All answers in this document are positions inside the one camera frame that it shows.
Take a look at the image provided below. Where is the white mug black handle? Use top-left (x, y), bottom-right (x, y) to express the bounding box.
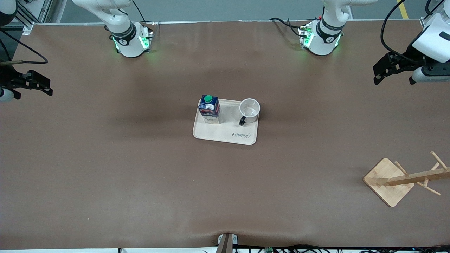
top-left (239, 98), bottom-right (261, 127)

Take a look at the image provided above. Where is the blue milk carton green cap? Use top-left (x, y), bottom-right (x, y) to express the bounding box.
top-left (198, 95), bottom-right (221, 124)

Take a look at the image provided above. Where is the wooden cup rack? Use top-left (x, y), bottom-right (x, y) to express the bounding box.
top-left (363, 151), bottom-right (450, 208)

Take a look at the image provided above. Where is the cream plastic tray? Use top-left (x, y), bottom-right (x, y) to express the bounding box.
top-left (192, 98), bottom-right (260, 145)

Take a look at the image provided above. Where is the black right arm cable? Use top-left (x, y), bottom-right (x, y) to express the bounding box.
top-left (0, 28), bottom-right (49, 65)

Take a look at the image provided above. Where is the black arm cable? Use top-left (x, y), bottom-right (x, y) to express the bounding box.
top-left (381, 0), bottom-right (424, 65)
top-left (0, 28), bottom-right (49, 65)

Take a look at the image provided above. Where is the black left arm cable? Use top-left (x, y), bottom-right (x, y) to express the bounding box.
top-left (381, 0), bottom-right (424, 65)

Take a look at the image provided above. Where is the black left base cable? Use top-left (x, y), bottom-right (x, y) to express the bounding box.
top-left (270, 18), bottom-right (304, 37)

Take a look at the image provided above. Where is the black base cable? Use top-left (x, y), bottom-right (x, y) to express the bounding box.
top-left (270, 18), bottom-right (304, 37)
top-left (132, 0), bottom-right (157, 27)

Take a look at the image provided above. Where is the black right base cable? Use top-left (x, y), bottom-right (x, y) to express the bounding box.
top-left (132, 0), bottom-right (157, 27)

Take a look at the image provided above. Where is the metal table clamp bracket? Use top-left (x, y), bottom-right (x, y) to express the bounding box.
top-left (217, 233), bottom-right (239, 253)

